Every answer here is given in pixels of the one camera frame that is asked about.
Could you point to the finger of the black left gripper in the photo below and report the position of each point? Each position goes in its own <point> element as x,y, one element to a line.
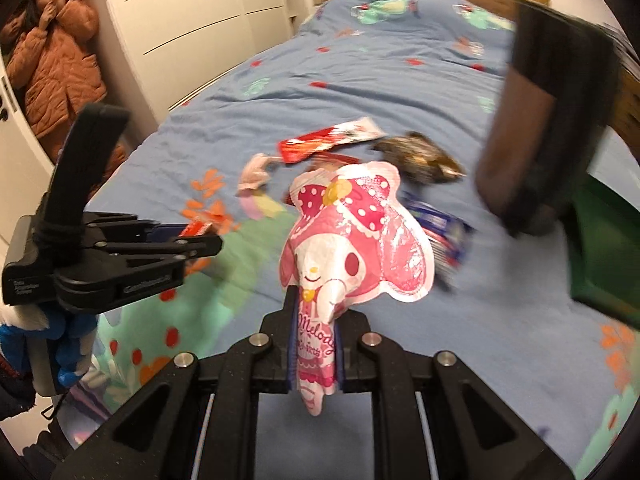
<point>130,227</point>
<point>190,248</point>

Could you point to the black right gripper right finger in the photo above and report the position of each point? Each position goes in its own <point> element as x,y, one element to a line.
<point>403,396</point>

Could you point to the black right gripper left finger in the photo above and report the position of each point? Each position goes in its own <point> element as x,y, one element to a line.
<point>231,383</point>

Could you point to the pink My Melody snack pack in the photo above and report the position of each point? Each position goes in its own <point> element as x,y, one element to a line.
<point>352,241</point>

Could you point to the small pink striped snack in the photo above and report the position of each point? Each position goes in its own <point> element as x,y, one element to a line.
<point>255,173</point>

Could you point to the blue white snack pack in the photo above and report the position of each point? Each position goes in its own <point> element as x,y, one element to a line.
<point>449,235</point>

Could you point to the brown gold snack bag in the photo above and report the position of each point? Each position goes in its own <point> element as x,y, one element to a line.
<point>420,158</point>

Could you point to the red and white snack stick pack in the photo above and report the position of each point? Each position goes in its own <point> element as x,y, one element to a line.
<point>294,150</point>

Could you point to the blue white gloved left hand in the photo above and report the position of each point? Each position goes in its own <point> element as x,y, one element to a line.
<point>49,352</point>

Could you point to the person in orange jacket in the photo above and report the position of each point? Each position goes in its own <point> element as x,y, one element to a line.
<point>52,64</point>

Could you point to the white wardrobe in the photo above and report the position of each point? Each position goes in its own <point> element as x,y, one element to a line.
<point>154,55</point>

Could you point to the green tray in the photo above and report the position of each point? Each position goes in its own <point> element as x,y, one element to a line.
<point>602,231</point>

